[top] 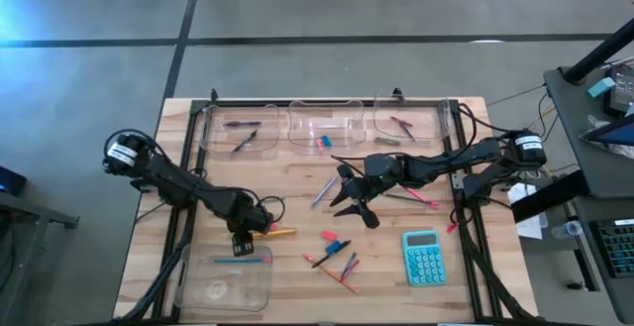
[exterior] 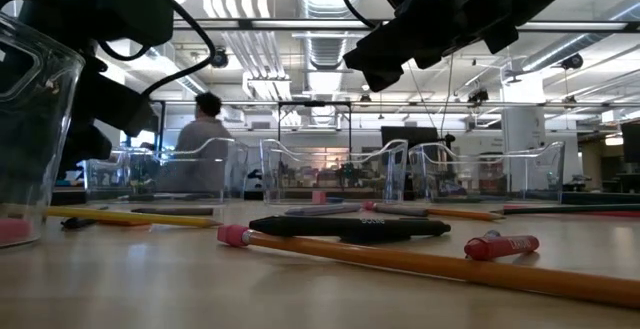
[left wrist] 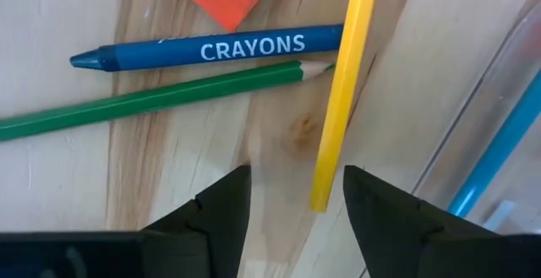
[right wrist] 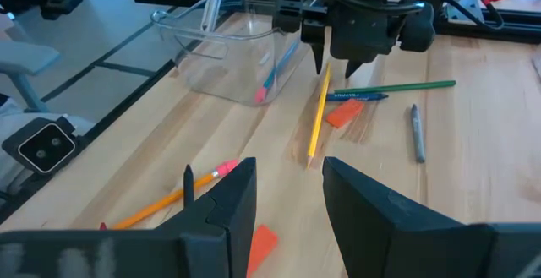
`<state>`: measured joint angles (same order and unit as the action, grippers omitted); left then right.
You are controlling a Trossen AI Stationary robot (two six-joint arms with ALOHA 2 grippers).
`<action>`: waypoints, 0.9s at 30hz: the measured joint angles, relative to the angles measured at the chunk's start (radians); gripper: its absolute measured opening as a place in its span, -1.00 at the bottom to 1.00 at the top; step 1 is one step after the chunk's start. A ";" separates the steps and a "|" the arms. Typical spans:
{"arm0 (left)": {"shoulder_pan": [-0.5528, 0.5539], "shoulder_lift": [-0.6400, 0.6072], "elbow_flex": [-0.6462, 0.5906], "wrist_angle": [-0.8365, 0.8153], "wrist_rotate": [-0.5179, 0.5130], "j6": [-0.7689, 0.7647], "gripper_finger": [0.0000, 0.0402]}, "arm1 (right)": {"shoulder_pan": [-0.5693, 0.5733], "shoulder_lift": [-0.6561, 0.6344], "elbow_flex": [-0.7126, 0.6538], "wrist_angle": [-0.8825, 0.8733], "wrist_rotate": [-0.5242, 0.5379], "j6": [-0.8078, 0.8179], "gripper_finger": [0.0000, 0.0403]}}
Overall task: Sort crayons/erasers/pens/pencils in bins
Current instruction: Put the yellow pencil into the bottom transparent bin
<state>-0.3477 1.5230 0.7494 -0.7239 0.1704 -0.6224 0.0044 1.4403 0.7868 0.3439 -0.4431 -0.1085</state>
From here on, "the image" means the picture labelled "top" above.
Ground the light blue pen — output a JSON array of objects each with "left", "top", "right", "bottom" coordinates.
[{"left": 310, "top": 175, "right": 339, "bottom": 209}]

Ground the green pencil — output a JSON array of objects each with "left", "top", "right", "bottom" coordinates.
[{"left": 384, "top": 193, "right": 438, "bottom": 206}]

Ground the thick black pen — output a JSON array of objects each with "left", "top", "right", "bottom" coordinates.
[{"left": 311, "top": 239, "right": 353, "bottom": 270}]

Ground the dark grey side desk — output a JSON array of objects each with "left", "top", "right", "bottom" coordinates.
[{"left": 542, "top": 62, "right": 634, "bottom": 325}]

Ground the yellow pencil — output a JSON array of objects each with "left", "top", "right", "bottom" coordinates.
[{"left": 252, "top": 227, "right": 299, "bottom": 239}]

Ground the dark grey bench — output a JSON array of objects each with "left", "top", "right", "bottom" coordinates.
[{"left": 0, "top": 191, "right": 80, "bottom": 325}]

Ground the crumpled clear plastic bag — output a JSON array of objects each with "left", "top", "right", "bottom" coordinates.
[{"left": 585, "top": 113, "right": 613, "bottom": 131}]

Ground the small teal box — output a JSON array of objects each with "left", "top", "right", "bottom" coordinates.
[{"left": 586, "top": 75, "right": 617, "bottom": 99}]

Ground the white paper sheet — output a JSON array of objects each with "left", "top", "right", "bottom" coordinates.
[{"left": 507, "top": 182, "right": 550, "bottom": 241}]

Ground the black box blue light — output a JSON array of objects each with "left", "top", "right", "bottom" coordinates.
[{"left": 0, "top": 165, "right": 27, "bottom": 197}]

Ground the black monitor pole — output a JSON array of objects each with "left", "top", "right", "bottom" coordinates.
[{"left": 563, "top": 18, "right": 634, "bottom": 85}]

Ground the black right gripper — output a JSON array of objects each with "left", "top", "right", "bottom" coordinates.
[{"left": 330, "top": 155, "right": 402, "bottom": 229}]

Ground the black keyboard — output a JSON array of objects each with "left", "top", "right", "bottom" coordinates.
[{"left": 588, "top": 218, "right": 634, "bottom": 278}]

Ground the monitor with blue screen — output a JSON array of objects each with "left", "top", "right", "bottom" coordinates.
[{"left": 583, "top": 115, "right": 634, "bottom": 148}]

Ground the flat black device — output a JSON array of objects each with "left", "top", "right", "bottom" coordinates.
[{"left": 608, "top": 62, "right": 634, "bottom": 117}]

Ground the teal calculator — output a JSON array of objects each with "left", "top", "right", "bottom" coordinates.
[{"left": 401, "top": 229, "right": 449, "bottom": 288}]

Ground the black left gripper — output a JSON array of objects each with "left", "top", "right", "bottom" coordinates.
[{"left": 226, "top": 200, "right": 274, "bottom": 257}]

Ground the purple crayon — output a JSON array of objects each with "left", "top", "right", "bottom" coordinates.
[{"left": 398, "top": 120, "right": 417, "bottom": 143}]

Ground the slim black pen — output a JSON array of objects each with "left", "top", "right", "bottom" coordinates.
[{"left": 231, "top": 128, "right": 259, "bottom": 155}]

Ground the clear plastic bin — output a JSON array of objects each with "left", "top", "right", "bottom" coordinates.
[
  {"left": 372, "top": 91, "right": 455, "bottom": 149},
  {"left": 285, "top": 99, "right": 369, "bottom": 157},
  {"left": 172, "top": 243, "right": 274, "bottom": 313},
  {"left": 200, "top": 103, "right": 281, "bottom": 162}
]

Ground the blue marker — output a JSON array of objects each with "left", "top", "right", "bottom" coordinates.
[{"left": 340, "top": 252, "right": 358, "bottom": 280}]

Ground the clear water bottle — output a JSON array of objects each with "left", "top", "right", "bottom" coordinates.
[{"left": 550, "top": 220, "right": 584, "bottom": 241}]

